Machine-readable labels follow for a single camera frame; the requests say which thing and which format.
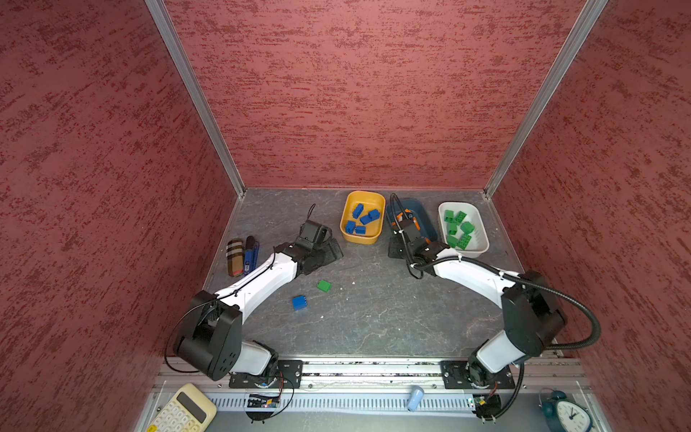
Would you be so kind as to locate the blue pen-like object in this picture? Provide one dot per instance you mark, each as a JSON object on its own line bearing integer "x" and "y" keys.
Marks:
{"x": 250, "y": 255}

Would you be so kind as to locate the teal plastic bin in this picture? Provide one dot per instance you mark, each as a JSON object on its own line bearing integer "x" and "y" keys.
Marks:
{"x": 414, "y": 209}

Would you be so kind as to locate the cream calculator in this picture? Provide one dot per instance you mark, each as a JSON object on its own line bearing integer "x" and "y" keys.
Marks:
{"x": 189, "y": 410}

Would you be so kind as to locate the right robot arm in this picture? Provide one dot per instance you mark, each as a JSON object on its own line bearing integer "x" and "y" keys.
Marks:
{"x": 532, "y": 317}

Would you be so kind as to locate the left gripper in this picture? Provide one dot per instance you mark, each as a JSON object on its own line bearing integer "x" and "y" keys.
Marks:
{"x": 329, "y": 256}

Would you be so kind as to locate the teal alarm clock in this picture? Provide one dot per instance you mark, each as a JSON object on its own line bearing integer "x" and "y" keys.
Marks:
{"x": 563, "y": 415}

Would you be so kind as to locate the orange lego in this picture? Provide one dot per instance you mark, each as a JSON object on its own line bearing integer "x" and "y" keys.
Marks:
{"x": 402, "y": 215}

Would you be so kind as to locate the yellow plastic bin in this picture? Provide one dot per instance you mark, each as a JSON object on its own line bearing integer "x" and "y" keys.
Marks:
{"x": 370, "y": 201}

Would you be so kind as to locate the light blue small cylinder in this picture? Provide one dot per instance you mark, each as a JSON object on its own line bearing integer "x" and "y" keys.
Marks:
{"x": 416, "y": 396}

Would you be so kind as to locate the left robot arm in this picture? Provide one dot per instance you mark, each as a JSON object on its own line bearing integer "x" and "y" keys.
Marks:
{"x": 209, "y": 337}

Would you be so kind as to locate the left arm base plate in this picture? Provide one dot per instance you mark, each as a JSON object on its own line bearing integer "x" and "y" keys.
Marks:
{"x": 281, "y": 372}

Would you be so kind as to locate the plaid checkered pouch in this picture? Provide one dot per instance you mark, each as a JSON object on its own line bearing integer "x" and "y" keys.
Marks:
{"x": 235, "y": 252}

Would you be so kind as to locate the aluminium front rail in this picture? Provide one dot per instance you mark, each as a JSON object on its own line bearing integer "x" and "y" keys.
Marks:
{"x": 350, "y": 374}

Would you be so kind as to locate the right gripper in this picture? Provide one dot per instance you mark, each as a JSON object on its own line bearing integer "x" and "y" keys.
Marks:
{"x": 392, "y": 250}

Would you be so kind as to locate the white slotted cable duct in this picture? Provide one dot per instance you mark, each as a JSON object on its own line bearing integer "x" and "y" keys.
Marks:
{"x": 444, "y": 405}

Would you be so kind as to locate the blue long lego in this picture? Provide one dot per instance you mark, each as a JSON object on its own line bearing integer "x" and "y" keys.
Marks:
{"x": 358, "y": 210}

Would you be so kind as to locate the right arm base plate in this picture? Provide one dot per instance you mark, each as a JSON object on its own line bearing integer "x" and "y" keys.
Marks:
{"x": 459, "y": 375}

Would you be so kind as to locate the white plastic bin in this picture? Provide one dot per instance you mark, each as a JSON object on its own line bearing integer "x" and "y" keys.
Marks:
{"x": 480, "y": 242}

